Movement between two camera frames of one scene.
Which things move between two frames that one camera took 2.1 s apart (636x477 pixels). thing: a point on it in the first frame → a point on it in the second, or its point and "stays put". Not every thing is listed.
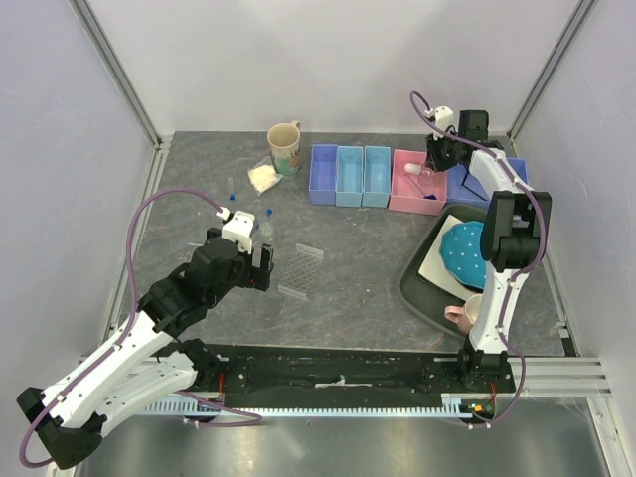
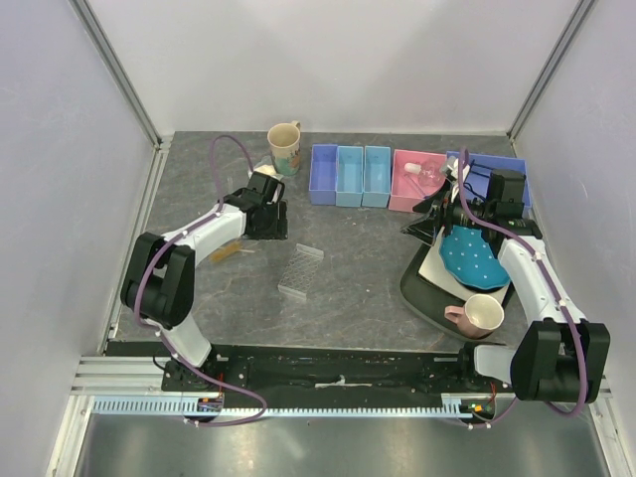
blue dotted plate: [462, 254] stays put
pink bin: [415, 187] stays put
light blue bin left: [349, 176] stays put
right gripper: [433, 159] → [425, 229]
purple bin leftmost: [323, 174] stays put
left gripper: [257, 276] → [278, 230]
